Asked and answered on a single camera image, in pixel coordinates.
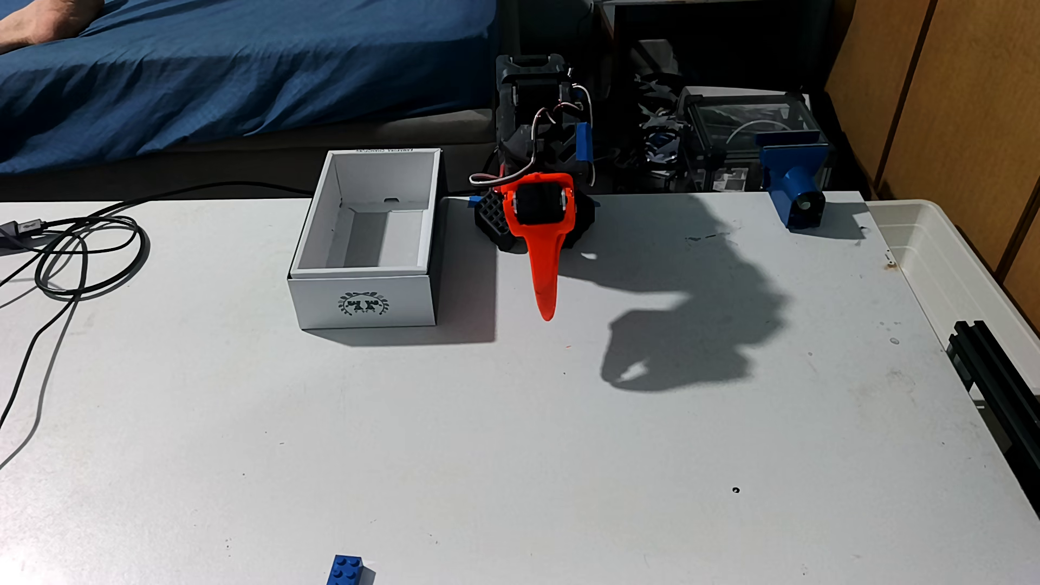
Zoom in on white cardboard box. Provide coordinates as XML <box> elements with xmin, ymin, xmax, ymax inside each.
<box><xmin>287</xmin><ymin>148</ymin><xmax>444</xmax><ymax>331</ymax></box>

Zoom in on clear plastic enclosure box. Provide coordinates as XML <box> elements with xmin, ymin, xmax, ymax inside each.
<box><xmin>678</xmin><ymin>85</ymin><xmax>830</xmax><ymax>193</ymax></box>

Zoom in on black coiled cable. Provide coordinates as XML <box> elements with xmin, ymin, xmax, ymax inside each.
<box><xmin>0</xmin><ymin>180</ymin><xmax>315</xmax><ymax>472</ymax></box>

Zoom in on blue bed sheet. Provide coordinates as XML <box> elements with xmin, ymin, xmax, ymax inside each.
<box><xmin>0</xmin><ymin>0</ymin><xmax>498</xmax><ymax>176</ymax></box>

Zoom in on white plastic bin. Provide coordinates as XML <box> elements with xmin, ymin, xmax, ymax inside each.
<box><xmin>865</xmin><ymin>199</ymin><xmax>1040</xmax><ymax>393</ymax></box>

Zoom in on wooden cabinet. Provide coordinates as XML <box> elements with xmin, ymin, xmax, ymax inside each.
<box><xmin>824</xmin><ymin>0</ymin><xmax>1040</xmax><ymax>330</ymax></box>

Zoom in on black usb connector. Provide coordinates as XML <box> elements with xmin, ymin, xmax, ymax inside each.
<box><xmin>0</xmin><ymin>218</ymin><xmax>47</xmax><ymax>250</ymax></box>

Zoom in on blue printed clamp mount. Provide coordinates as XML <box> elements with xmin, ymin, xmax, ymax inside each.
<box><xmin>757</xmin><ymin>134</ymin><xmax>831</xmax><ymax>231</ymax></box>

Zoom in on person's foot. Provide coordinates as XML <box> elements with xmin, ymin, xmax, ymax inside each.
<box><xmin>0</xmin><ymin>0</ymin><xmax>105</xmax><ymax>55</ymax></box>

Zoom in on black aluminium extrusion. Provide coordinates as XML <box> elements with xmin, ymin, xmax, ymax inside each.
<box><xmin>946</xmin><ymin>321</ymin><xmax>1040</xmax><ymax>515</ymax></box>

